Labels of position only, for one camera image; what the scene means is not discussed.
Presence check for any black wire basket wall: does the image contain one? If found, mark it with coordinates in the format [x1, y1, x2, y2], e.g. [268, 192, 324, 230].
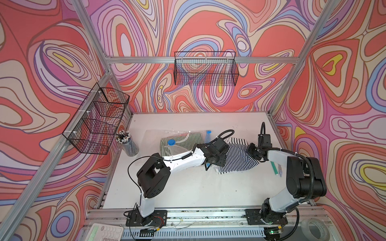
[62, 83, 130, 155]
[173, 50, 239, 86]

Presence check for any cup of pens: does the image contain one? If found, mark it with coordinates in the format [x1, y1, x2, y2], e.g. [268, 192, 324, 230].
[115, 131, 139, 157]

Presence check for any black white striped tank top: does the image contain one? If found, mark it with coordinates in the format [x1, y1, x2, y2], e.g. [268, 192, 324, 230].
[227, 137, 248, 146]

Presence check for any white keypad device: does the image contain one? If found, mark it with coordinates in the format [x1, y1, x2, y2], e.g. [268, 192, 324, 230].
[84, 224, 124, 241]

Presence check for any black wire basket left wall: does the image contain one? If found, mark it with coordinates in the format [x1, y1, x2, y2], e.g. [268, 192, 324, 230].
[62, 83, 130, 155]

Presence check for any black wire basket back wall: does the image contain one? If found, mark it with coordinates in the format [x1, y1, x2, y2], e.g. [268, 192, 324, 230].
[173, 50, 239, 86]

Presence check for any green marker pen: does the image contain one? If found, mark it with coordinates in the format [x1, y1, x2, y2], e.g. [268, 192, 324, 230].
[271, 162, 279, 175]

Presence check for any clear vacuum bag blue zipper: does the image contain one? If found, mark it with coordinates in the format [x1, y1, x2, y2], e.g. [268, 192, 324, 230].
[142, 130, 211, 173]

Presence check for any green white striped shirt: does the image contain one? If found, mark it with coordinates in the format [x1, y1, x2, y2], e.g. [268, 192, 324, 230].
[159, 132, 203, 156]

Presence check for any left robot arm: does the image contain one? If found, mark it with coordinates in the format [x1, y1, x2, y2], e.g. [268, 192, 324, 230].
[124, 129, 235, 227]

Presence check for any clear tape roll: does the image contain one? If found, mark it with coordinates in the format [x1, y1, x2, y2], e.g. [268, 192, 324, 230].
[301, 218, 331, 241]

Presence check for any blue white striped shirt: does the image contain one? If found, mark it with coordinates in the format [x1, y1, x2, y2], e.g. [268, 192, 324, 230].
[216, 144, 259, 174]

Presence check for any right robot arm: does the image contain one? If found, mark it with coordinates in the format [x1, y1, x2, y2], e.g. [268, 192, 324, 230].
[247, 123, 327, 225]

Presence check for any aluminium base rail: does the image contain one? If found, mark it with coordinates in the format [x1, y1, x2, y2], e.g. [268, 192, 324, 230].
[80, 206, 339, 241]

